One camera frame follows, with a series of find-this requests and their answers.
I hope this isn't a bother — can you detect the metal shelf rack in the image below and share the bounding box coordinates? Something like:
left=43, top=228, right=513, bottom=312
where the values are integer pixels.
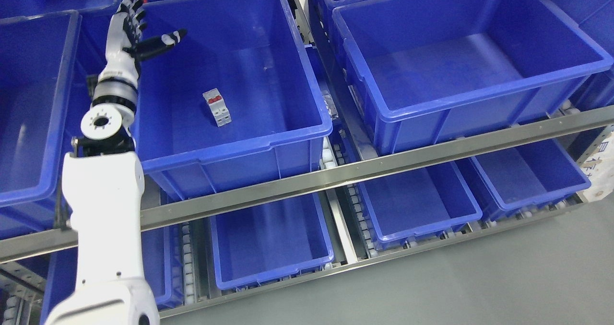
left=0, top=0, right=614, bottom=325

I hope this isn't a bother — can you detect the blue bin left top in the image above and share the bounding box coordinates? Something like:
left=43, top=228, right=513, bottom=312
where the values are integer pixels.
left=0, top=11, right=81, bottom=239

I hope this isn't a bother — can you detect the blue bin right top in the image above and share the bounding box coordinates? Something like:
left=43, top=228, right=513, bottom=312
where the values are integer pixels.
left=332, top=0, right=613, bottom=155

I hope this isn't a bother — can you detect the blue bin centre top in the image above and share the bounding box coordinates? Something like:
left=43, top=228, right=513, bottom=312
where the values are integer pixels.
left=132, top=0, right=332, bottom=201

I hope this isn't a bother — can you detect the blue bin lower left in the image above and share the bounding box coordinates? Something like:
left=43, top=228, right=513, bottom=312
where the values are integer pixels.
left=40, top=225, right=184, bottom=325

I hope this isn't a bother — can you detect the blue bin lower centre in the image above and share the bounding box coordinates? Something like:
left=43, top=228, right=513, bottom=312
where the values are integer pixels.
left=210, top=193, right=335, bottom=290

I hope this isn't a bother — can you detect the blue bin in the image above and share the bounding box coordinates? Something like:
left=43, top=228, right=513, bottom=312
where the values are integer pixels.
left=455, top=139, right=591, bottom=221
left=40, top=225, right=184, bottom=325
left=357, top=162, right=483, bottom=251
left=332, top=0, right=613, bottom=155
left=132, top=0, right=332, bottom=201
left=210, top=193, right=335, bottom=290
left=0, top=11, right=81, bottom=239

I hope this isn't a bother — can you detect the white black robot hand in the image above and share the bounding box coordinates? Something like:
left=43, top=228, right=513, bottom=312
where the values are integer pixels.
left=98, top=0, right=187, bottom=85

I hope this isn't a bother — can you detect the white red circuit breaker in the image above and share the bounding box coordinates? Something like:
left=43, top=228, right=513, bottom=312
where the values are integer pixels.
left=202, top=88, right=232, bottom=127

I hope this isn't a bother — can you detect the blue bin lower far right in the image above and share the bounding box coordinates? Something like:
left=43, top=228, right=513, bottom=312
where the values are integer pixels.
left=455, top=139, right=591, bottom=221

